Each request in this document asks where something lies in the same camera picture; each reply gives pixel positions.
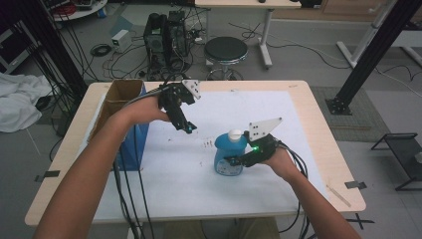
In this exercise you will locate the black computer tower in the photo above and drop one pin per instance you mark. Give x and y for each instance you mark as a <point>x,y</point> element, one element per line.
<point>166,43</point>

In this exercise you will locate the cardboard box with blue side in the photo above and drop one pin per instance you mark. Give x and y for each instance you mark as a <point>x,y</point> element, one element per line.
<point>132,146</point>

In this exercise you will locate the white stand legs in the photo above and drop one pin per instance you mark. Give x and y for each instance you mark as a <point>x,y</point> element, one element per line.
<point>365,36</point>

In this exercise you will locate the white paper sheet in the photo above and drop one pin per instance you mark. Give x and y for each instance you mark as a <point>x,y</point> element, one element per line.
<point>199,186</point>

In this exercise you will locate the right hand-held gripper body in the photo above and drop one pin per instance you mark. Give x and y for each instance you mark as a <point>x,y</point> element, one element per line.
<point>263,146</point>

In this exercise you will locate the round white table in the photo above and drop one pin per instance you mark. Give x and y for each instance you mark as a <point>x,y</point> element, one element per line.
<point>79,11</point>

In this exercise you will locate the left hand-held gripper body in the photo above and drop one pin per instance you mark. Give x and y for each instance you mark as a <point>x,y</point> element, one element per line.
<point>177,93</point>

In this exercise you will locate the black round stool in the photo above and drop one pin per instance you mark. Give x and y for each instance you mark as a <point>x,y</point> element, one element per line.
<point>225,49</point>

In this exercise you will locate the person's right hand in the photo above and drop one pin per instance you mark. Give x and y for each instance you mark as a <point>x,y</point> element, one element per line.
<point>282,162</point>

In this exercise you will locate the grey tape strip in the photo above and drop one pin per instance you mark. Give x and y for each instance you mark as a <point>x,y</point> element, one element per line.
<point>355,185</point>
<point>48,175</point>

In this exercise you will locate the small white box device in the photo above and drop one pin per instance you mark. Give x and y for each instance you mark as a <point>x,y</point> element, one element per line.
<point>120,40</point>

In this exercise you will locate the grey floor mat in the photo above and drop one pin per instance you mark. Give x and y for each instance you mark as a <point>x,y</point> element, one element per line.
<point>365,122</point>

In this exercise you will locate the black aluminium post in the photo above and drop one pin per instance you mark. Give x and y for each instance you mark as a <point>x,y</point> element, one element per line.
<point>375,53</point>

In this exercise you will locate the black tape cross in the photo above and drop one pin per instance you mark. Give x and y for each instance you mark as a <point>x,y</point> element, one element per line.
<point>360,221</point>

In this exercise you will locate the black metal stand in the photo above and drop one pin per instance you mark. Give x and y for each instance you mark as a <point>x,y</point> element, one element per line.
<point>403,156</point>

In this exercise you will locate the white-legged wooden desk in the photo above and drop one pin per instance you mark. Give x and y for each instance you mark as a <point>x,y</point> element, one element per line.
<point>245,3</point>

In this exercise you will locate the thin wooden stick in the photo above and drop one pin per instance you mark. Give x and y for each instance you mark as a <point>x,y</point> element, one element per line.
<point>338,195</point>

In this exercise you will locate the white cloth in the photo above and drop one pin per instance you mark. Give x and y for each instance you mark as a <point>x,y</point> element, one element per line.
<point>20,99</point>

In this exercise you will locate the blue bottle with white cap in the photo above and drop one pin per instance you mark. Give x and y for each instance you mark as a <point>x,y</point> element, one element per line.
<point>229,149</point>

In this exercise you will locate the person's left hand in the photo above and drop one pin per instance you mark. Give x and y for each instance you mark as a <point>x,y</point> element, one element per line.
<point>147,109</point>

